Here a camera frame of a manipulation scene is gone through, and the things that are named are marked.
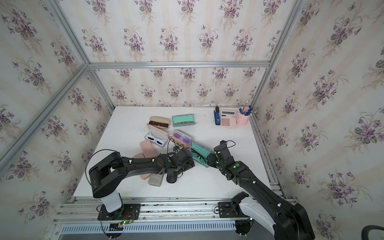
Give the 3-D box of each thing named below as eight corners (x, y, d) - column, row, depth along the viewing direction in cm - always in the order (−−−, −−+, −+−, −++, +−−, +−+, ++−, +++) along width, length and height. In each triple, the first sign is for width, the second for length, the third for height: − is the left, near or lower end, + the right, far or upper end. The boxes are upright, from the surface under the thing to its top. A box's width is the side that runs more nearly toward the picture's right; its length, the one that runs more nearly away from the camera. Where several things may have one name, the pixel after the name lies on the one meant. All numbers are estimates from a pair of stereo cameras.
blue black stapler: (215, 125, 112) (216, 121, 108) (213, 110, 122) (214, 106, 118) (220, 125, 112) (221, 121, 108) (218, 110, 122) (219, 106, 118)
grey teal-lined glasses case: (172, 129, 108) (172, 126, 105) (172, 118, 115) (172, 115, 112) (195, 127, 110) (195, 124, 107) (193, 116, 116) (193, 113, 113)
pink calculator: (220, 128, 111) (221, 124, 107) (218, 113, 121) (219, 109, 117) (237, 128, 111) (239, 124, 107) (233, 113, 121) (235, 109, 117)
